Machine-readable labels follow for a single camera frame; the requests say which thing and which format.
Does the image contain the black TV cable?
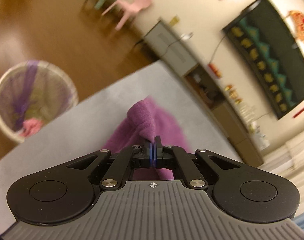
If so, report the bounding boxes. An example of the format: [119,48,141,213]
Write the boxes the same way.
[208,36,226,64]

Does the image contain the white tray with small things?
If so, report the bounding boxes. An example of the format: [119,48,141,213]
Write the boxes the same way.
[250,121,271,149]

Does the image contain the white mesh laundry basket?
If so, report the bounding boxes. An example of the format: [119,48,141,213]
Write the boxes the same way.
[0,59,79,143]

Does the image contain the long grey TV cabinet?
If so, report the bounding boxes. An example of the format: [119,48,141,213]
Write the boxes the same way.
[142,17,265,167]

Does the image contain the red and gold wall ornament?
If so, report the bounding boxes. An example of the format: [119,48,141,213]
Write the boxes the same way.
[284,10,304,55]

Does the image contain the clear glass cup set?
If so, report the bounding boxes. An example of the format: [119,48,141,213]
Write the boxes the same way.
[239,104,257,123]

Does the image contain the pink plastic child chair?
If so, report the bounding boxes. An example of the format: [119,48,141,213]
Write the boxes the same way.
[102,0,152,30]

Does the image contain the TV with dark patterned cover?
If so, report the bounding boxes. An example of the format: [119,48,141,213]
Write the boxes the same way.
[222,0,304,120]

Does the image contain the white lace-covered air conditioner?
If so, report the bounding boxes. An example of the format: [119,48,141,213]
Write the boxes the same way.
[260,140,304,180]

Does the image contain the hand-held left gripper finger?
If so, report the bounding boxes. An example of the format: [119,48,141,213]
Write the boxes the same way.
[154,135,242,189]
[64,140,153,189]

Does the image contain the pink cloth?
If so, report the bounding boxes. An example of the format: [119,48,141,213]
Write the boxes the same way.
[21,119,45,137]

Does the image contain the dark purple cloth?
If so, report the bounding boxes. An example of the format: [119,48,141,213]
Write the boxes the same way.
[13,60,42,128]

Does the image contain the thin power strip cable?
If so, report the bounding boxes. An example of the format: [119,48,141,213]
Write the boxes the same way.
[162,36,186,55]

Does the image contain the purple pants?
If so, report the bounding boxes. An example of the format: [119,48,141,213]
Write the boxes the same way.
[101,96,192,180]

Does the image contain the red fruit plate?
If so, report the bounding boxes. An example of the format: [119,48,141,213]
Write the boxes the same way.
[208,63,222,79]

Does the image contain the golden round ornament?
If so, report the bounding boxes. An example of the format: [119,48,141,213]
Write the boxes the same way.
[224,85,243,104]

